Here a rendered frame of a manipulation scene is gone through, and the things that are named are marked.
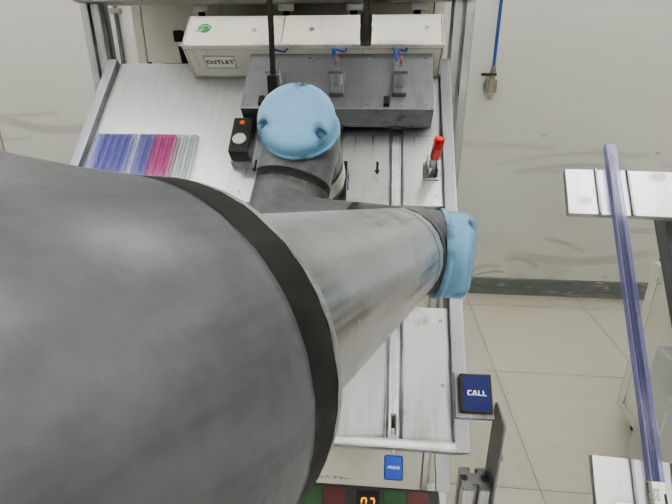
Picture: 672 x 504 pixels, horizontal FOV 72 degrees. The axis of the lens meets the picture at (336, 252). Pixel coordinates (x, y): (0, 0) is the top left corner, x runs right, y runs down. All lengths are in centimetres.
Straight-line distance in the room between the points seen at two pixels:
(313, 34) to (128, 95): 39
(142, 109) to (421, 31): 56
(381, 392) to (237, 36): 69
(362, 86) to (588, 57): 186
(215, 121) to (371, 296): 81
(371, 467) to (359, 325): 101
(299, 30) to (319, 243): 84
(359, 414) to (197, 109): 64
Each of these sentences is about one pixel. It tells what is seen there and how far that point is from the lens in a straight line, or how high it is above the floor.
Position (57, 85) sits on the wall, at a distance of 298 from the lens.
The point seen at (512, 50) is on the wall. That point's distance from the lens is 253.
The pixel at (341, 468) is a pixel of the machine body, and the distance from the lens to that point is 117.
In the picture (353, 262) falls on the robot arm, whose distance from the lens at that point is 16.
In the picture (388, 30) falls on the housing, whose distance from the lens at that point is 96.
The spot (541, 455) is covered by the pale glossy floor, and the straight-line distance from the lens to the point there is 181.
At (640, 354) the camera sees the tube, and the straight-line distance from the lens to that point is 65.
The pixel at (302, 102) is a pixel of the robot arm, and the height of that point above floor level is 116.
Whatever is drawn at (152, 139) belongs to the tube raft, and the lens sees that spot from 96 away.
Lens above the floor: 119
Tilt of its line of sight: 21 degrees down
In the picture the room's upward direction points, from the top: straight up
